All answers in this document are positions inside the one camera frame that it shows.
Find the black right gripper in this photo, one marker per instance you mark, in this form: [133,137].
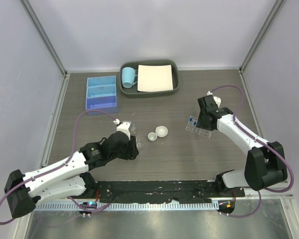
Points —
[201,124]

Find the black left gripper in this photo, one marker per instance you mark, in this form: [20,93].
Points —
[132,151]

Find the clear acrylic test tube rack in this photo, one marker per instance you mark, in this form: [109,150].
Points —
[195,129]

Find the clear glass beaker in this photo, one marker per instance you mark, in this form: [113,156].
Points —
[141,142]

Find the small white porcelain crucible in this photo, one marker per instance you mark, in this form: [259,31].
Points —
[152,136]

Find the large white porcelain dish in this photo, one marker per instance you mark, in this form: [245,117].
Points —
[161,131]

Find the blue three-compartment organizer box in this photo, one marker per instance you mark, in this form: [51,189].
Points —
[101,94]

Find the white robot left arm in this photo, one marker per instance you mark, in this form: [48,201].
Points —
[68,177]

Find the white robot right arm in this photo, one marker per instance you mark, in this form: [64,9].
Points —
[264,165]

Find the clear glass jar with lid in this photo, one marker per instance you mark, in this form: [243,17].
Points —
[132,128]

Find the dark green plastic tray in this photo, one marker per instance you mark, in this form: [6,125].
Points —
[133,91]

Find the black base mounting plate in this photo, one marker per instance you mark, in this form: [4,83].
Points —
[158,192]

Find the light blue mug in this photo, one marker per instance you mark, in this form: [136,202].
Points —
[128,77]

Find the white square plate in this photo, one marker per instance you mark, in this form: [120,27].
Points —
[154,78]

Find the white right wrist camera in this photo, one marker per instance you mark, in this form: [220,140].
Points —
[216,99]

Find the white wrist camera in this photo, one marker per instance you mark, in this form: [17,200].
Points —
[216,99]
[123,126]

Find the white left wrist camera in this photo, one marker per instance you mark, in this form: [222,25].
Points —
[123,126]

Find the white slotted cable duct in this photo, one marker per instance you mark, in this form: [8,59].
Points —
[172,206]

